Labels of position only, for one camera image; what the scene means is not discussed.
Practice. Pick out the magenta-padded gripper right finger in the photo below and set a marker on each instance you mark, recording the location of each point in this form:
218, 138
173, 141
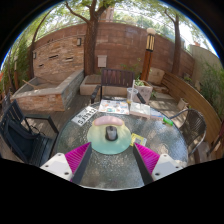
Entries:
166, 165

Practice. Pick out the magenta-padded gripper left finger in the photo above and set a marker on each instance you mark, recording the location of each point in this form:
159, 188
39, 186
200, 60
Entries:
58, 165

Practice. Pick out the dark grey computer mouse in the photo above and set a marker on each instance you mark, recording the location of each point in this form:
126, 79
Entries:
111, 133

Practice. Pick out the yellow square card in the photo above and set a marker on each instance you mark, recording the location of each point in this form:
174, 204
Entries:
138, 140

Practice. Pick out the black armchair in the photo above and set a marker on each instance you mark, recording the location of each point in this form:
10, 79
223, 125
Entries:
23, 140

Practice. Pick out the small green object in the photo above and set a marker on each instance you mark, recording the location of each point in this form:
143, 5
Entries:
167, 121

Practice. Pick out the dark wicker chair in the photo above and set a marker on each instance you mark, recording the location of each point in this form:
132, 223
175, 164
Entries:
193, 126

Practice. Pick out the light blue notebook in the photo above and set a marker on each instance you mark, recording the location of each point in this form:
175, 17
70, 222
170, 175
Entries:
157, 115

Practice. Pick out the white license plate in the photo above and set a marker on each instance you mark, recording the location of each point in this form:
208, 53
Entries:
84, 116

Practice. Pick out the thick white book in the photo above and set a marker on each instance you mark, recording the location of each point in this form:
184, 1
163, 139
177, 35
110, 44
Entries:
140, 110

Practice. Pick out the stone brick basin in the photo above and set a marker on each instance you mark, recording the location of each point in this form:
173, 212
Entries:
50, 98

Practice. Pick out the curved wooden bench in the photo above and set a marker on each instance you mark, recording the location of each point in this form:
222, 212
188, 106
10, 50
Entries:
196, 96

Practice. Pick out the square planter with plant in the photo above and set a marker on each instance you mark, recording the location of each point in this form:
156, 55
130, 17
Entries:
145, 91

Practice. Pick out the clear plastic cup with straw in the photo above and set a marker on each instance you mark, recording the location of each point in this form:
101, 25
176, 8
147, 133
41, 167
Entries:
131, 96

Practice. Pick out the colourful picture sheet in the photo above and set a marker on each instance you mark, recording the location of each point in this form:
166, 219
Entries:
113, 106

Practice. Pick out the low stone block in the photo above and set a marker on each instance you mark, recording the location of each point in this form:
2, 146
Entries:
88, 87

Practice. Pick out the beige stone slab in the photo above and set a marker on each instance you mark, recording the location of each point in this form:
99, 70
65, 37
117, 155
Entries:
156, 76

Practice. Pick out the dark wooden slatted chair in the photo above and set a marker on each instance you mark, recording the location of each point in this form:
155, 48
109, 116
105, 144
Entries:
116, 77

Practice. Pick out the thin curved tree trunk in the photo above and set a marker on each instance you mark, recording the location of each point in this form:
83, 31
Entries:
31, 60

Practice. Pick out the slim straight tree trunk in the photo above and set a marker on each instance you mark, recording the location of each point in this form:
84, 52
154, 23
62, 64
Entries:
176, 46

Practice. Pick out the forked tree trunk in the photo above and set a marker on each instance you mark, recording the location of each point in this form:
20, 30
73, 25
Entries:
90, 46

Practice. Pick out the wooden garden lamp post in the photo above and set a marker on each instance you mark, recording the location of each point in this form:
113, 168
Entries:
146, 60

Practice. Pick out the black wall lamp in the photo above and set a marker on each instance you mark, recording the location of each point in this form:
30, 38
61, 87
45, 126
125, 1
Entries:
79, 41
34, 55

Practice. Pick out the white wall box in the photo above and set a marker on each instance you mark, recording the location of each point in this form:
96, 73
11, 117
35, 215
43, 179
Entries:
102, 61

